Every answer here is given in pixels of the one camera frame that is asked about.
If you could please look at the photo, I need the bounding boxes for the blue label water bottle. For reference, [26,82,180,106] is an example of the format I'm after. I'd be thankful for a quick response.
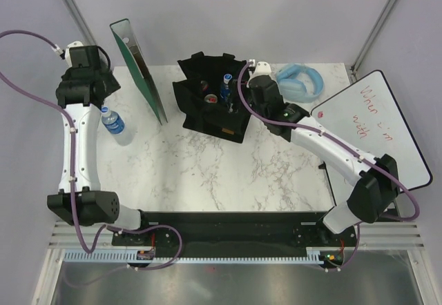
[220,74,233,101]

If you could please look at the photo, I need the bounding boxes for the Red Bull can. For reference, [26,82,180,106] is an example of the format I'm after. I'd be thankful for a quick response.
[204,94,218,104]
[200,81,210,92]

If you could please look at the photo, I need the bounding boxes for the black canvas bag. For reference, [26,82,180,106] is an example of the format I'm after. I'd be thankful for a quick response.
[173,52,251,144]

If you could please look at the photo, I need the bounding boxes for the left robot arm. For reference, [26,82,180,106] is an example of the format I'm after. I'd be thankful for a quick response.
[47,41,152,245]

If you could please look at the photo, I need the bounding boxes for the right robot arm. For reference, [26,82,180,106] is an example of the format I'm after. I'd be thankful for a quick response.
[236,75,399,246]

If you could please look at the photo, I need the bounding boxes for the light blue headphones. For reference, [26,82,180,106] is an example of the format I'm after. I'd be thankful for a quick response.
[276,63,325,104]

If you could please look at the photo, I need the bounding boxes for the green file holder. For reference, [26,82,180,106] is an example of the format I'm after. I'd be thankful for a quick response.
[109,19,168,125]

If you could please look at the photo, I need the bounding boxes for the whiteboard with red writing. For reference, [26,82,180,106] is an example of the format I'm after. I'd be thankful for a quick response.
[311,70,433,190]

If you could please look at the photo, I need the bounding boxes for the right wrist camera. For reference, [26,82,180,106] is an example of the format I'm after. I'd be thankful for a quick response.
[248,59,272,79]

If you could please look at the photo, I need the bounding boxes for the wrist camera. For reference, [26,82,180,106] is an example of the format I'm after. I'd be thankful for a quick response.
[52,41,84,61]
[248,59,272,79]

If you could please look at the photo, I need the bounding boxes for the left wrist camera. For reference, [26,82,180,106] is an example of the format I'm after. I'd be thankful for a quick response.
[52,41,84,61]

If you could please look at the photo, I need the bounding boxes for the left aluminium frame post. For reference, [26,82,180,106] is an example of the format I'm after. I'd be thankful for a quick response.
[62,0,101,48]

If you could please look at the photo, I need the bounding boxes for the aluminium frame post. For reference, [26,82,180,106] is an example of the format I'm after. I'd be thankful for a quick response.
[346,0,400,79]
[62,0,101,48]

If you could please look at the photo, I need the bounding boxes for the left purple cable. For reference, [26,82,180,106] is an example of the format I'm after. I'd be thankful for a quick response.
[0,30,184,288]

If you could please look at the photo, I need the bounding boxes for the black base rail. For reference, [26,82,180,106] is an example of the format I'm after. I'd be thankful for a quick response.
[112,211,359,257]

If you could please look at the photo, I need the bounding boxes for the white cable duct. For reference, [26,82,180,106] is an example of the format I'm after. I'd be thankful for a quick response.
[63,248,342,264]

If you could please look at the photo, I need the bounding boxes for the right aluminium frame post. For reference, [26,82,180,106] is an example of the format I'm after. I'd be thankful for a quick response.
[346,0,400,79]

